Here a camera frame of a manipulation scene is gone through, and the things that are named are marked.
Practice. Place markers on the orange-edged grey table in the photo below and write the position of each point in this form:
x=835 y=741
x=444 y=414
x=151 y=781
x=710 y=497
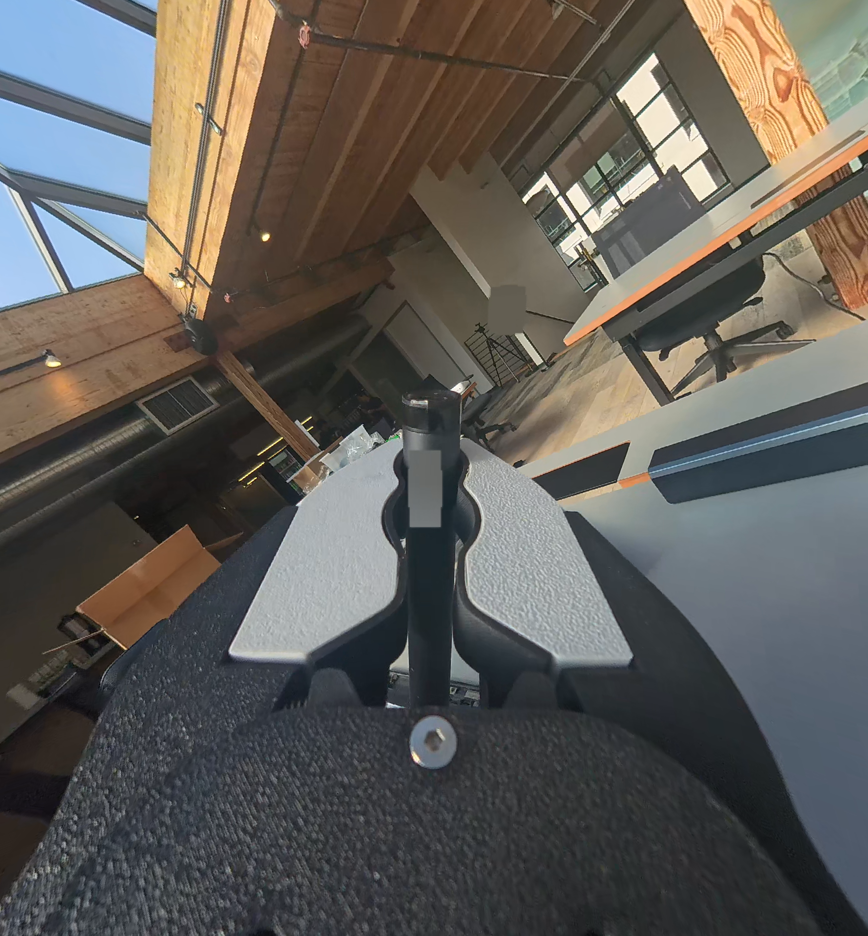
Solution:
x=697 y=241

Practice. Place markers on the open cardboard box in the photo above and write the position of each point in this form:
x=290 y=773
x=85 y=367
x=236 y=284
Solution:
x=148 y=585

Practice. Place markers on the black round speaker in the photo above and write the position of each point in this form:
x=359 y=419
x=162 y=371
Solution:
x=200 y=336

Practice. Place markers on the black camera tripod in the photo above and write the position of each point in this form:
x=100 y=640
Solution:
x=499 y=355

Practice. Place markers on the black office chair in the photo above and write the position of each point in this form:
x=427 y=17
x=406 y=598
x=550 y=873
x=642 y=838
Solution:
x=488 y=413
x=704 y=307

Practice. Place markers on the grey desk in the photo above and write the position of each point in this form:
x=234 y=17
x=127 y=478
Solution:
x=770 y=585

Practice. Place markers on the wide wooden pillar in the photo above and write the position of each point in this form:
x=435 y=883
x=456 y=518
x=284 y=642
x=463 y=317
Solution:
x=792 y=110

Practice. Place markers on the black air duct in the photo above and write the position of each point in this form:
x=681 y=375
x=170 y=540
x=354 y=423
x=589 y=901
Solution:
x=112 y=468

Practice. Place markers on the black-framed window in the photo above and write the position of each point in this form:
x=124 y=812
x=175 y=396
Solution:
x=624 y=146

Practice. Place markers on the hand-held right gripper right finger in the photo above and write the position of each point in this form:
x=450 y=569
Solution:
x=543 y=578

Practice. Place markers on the white air vent grille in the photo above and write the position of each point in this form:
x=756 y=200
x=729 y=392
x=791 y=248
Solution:
x=178 y=406

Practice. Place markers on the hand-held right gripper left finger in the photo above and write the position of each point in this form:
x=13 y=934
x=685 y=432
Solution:
x=309 y=570

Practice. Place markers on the dark grey metal case sleeve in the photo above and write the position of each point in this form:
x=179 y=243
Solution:
x=770 y=468

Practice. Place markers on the black electric screwdriver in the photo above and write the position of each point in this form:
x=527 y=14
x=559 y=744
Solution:
x=430 y=585

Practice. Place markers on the wooden support post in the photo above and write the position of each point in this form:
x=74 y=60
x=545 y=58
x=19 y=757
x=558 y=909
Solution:
x=265 y=402

